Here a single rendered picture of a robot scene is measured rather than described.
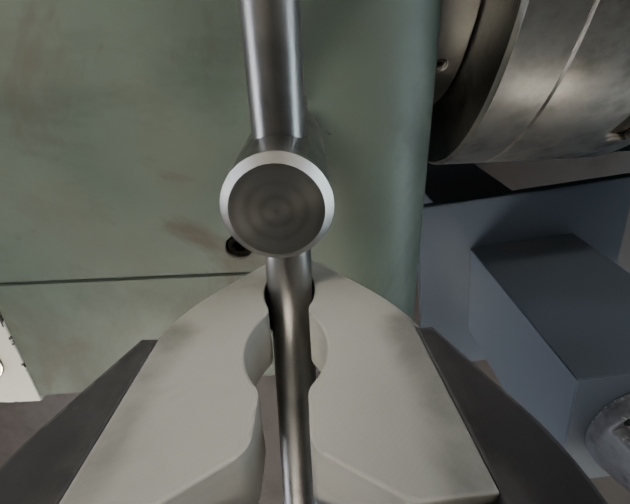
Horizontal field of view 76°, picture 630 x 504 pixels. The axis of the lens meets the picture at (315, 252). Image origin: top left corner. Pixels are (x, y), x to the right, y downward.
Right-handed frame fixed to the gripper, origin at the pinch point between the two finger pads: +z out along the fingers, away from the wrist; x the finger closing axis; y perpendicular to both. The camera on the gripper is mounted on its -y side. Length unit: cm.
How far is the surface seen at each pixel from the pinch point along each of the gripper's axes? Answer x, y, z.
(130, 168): -8.0, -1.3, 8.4
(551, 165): 90, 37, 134
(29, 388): -17.8, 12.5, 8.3
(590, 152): 21.4, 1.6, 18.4
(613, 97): 18.3, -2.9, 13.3
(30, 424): -146, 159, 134
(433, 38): 7.0, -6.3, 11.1
